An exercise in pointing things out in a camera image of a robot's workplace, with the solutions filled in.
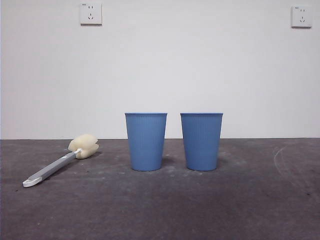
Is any blue ribbed plastic cup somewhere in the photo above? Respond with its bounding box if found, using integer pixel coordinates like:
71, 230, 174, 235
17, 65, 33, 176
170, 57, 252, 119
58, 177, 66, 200
124, 112, 168, 172
179, 112, 224, 172

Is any sponge cup brush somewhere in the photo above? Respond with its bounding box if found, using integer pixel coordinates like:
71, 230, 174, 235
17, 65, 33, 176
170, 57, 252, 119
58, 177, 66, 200
22, 133, 100, 188

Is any white wall socket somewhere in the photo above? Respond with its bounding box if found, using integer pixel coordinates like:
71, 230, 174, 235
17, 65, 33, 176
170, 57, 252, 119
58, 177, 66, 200
290, 5, 313, 29
79, 2, 103, 26

